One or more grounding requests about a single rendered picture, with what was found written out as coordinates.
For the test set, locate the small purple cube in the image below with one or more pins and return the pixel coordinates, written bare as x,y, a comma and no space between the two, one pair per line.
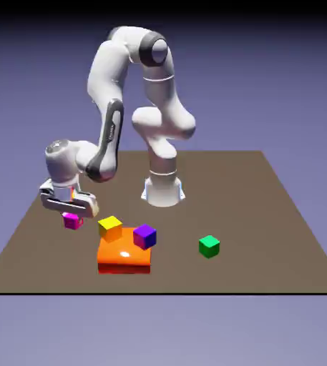
144,236

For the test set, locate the small magenta cube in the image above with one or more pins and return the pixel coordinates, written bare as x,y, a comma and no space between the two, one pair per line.
72,222

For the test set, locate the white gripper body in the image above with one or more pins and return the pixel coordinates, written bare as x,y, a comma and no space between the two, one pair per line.
68,203

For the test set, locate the small yellow cube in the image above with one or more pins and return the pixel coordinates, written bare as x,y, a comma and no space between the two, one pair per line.
110,228

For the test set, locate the large orange box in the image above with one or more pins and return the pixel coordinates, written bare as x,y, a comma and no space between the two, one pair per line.
123,256

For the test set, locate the small green cube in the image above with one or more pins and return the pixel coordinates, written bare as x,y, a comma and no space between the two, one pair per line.
209,246

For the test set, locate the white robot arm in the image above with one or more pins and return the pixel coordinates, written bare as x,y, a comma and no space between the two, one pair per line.
157,114

